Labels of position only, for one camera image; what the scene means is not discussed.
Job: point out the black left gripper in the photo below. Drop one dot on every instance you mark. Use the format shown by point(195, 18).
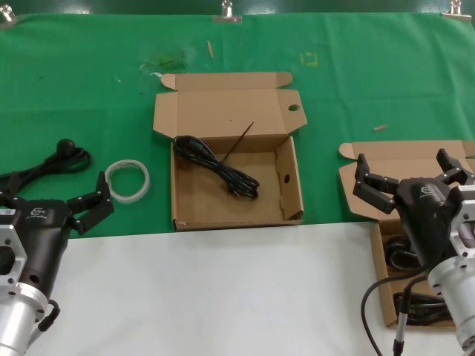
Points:
point(41, 230)

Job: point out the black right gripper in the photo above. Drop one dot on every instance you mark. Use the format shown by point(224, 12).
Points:
point(426, 215)

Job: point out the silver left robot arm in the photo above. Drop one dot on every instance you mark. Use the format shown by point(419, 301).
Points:
point(15, 322)

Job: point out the open brown cardboard box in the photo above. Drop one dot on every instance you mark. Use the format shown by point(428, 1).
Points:
point(408, 163)

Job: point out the cardboard box with round hole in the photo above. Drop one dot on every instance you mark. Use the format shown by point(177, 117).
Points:
point(230, 111)

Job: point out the small wood chip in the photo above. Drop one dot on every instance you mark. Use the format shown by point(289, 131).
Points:
point(380, 128)

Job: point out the clear tape roll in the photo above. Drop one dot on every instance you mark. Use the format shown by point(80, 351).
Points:
point(126, 162)

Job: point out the green table cloth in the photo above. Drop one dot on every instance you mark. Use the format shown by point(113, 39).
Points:
point(74, 74)

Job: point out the clear plastic wrapper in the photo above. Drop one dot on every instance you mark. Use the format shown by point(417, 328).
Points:
point(167, 61)

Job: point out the thin wooden stick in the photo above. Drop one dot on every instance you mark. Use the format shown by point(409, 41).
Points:
point(210, 49)

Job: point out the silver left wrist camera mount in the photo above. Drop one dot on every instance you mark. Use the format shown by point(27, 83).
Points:
point(9, 237)

